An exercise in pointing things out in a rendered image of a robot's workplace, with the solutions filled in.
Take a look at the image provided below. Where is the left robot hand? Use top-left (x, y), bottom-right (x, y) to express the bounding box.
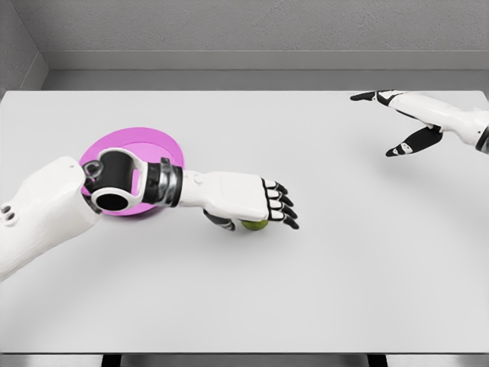
top-left (202, 171), bottom-right (300, 232)

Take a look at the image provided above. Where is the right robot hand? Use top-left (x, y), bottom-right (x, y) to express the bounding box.
top-left (349, 89), bottom-right (449, 158)

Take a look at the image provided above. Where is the green apple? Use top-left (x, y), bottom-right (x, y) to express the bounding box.
top-left (240, 219), bottom-right (269, 232)

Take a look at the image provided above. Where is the pink round plate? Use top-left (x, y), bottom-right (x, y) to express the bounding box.
top-left (79, 127), bottom-right (187, 218)

